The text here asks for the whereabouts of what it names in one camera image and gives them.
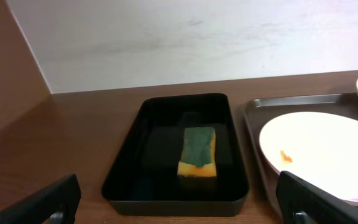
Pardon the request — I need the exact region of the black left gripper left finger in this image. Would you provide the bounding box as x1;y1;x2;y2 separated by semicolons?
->
0;174;81;224

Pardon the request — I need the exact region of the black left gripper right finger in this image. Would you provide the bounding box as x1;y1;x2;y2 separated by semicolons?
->
276;171;358;224

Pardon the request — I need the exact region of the pink plate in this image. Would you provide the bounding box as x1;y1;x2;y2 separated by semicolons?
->
259;111;358;206

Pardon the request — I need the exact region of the yellow green sponge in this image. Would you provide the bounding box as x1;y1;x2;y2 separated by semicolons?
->
177;127;217;178

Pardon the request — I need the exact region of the dark brown serving tray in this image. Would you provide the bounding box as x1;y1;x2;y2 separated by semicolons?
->
244;93;358;222

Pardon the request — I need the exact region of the black rectangular sponge tray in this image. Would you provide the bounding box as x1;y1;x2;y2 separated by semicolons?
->
101;93;249;217

